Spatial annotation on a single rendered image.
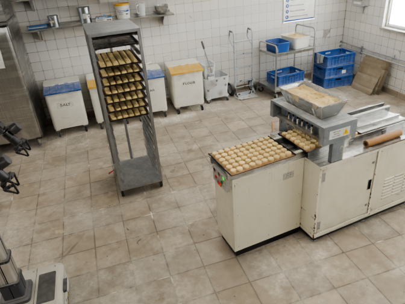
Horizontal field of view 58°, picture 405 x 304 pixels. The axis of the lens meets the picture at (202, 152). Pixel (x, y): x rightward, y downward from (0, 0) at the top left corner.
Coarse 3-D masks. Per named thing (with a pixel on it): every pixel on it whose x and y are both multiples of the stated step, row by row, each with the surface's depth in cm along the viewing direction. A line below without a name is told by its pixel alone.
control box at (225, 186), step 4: (216, 168) 300; (220, 168) 299; (216, 172) 301; (220, 172) 294; (220, 176) 296; (224, 176) 289; (216, 180) 306; (220, 180) 298; (224, 180) 289; (228, 180) 288; (220, 184) 300; (224, 184) 292; (228, 184) 290; (224, 188) 294; (228, 188) 292
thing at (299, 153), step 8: (400, 120) 339; (368, 128) 329; (376, 128) 330; (296, 152) 301; (304, 152) 305; (280, 160) 297; (288, 160) 301; (256, 168) 290; (264, 168) 293; (232, 176) 283; (240, 176) 286
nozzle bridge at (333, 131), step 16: (272, 112) 334; (304, 112) 302; (288, 128) 351; (304, 128) 305; (320, 128) 278; (336, 128) 279; (352, 128) 287; (320, 144) 283; (336, 144) 287; (336, 160) 295
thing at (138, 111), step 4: (136, 108) 395; (140, 108) 392; (144, 108) 397; (116, 112) 387; (120, 112) 386; (124, 112) 386; (128, 112) 384; (132, 112) 384; (136, 112) 383; (140, 112) 387; (144, 112) 382; (112, 116) 378; (116, 116) 382; (120, 116) 376; (124, 116) 376; (128, 116) 379
